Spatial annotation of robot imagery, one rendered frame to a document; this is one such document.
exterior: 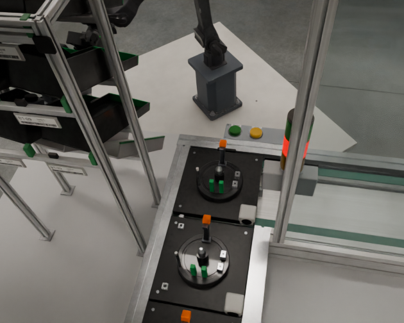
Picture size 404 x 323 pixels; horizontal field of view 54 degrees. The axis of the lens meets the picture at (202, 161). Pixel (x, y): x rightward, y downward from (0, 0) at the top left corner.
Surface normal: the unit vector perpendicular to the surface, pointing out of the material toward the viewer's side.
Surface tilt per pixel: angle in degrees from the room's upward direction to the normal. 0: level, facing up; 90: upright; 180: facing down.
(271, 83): 0
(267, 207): 0
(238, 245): 0
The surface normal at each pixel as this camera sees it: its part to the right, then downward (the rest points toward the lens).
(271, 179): -0.19, 0.80
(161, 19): -0.07, -0.59
